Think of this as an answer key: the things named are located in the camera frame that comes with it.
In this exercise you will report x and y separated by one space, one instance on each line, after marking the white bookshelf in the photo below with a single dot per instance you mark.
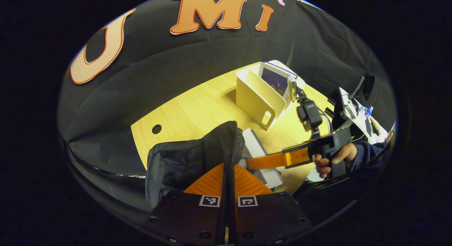
254 97

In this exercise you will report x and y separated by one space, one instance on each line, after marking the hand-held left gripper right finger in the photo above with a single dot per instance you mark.
268 217

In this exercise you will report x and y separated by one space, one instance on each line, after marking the grey portrait cover book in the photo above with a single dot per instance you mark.
254 143

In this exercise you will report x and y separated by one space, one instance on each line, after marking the black schoolbag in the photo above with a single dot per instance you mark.
176 164

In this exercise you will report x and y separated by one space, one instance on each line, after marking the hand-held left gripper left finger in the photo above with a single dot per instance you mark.
187 217

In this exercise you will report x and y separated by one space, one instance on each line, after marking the blue cover book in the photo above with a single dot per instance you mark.
275 80

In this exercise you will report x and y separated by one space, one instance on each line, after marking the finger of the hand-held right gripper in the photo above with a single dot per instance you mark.
275 159

